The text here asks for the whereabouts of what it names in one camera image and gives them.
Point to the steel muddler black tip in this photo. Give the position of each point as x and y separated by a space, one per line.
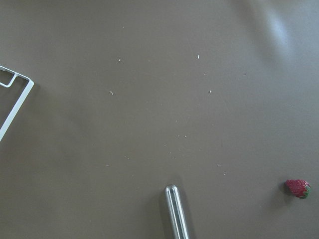
176 212

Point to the red strawberry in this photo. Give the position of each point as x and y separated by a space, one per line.
298 187

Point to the white wire cup rack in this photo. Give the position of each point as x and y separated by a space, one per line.
19 102

